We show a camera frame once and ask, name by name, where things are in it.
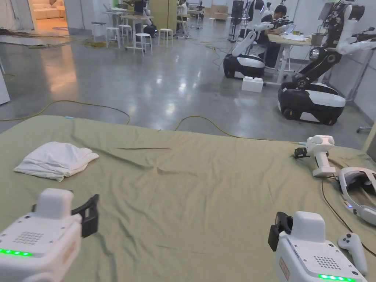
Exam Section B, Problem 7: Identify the bed with pale green sheet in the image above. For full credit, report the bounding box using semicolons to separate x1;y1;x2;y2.
0;115;376;282

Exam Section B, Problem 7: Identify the black cable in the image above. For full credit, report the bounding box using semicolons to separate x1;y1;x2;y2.
321;175;357;235

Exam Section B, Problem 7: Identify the brown carton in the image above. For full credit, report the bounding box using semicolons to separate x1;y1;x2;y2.
205;5;229;21

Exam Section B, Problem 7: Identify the wooden table on white legs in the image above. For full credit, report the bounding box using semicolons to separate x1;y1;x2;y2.
120;13;149;52

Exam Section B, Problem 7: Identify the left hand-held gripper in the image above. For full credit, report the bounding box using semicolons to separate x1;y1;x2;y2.
0;188;100;282

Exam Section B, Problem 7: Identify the yellow floor cable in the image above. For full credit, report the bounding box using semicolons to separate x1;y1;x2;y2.
0;100;300;144

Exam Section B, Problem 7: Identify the black and white wheeled robot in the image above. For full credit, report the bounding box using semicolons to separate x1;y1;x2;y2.
277;0;376;126

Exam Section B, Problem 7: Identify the white foam block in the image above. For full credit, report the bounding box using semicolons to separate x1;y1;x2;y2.
241;76;264;93

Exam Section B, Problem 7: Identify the white headset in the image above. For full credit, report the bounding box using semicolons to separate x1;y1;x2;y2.
337;167;376;227

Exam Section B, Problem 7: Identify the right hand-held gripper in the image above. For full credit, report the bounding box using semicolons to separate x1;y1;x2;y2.
267;211;368;282

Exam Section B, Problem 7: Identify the white folded cloth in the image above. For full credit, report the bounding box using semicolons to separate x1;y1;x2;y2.
13;142;100;182

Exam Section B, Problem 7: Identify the spare white hand-held gripper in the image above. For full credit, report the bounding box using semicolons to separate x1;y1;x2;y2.
293;135;337;178

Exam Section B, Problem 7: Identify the wooden desk with laptop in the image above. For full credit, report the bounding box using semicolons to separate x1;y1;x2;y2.
265;23;325;86

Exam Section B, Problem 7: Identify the white hand controller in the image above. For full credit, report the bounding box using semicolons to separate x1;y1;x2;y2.
337;232;368;276

